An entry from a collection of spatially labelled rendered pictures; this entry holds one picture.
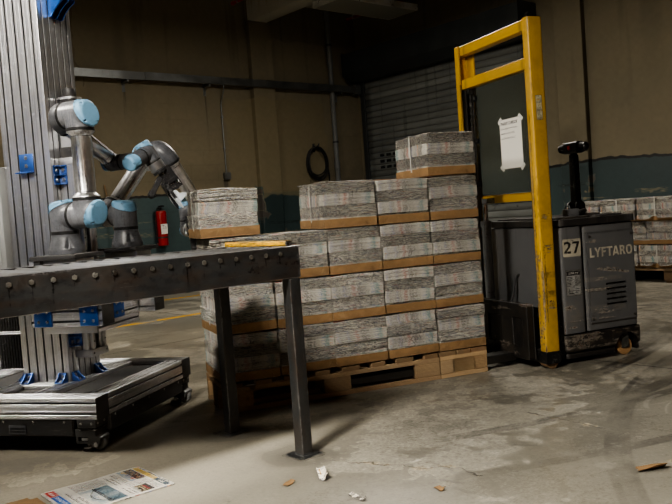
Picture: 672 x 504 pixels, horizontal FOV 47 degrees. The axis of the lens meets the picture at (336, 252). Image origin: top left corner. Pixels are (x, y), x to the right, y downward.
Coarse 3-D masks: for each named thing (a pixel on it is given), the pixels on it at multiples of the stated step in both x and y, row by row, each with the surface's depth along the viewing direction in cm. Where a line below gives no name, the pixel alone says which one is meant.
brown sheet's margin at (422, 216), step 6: (378, 216) 391; (384, 216) 391; (390, 216) 392; (396, 216) 394; (402, 216) 395; (408, 216) 396; (414, 216) 397; (420, 216) 399; (426, 216) 400; (378, 222) 392; (384, 222) 391; (390, 222) 393; (396, 222) 394
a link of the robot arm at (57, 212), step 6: (54, 204) 328; (60, 204) 327; (66, 204) 328; (54, 210) 328; (60, 210) 327; (66, 210) 326; (54, 216) 328; (60, 216) 327; (66, 216) 325; (54, 222) 328; (60, 222) 328; (66, 222) 326; (54, 228) 329; (60, 228) 328; (66, 228) 329; (72, 228) 329
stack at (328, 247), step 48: (240, 240) 364; (336, 240) 383; (384, 240) 392; (240, 288) 364; (336, 288) 382; (384, 288) 393; (432, 288) 402; (240, 336) 366; (336, 336) 383; (384, 336) 393; (432, 336) 403; (240, 384) 366; (288, 384) 374; (336, 384) 384; (384, 384) 393
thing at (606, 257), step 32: (512, 224) 451; (576, 224) 416; (608, 224) 425; (512, 256) 455; (576, 256) 417; (608, 256) 425; (512, 288) 458; (576, 288) 417; (608, 288) 426; (576, 320) 418; (608, 320) 426; (576, 352) 419; (608, 352) 427
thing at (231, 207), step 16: (208, 192) 358; (224, 192) 361; (240, 192) 363; (256, 192) 366; (208, 208) 359; (224, 208) 362; (240, 208) 364; (256, 208) 367; (208, 224) 360; (224, 224) 362; (240, 224) 364; (256, 224) 367
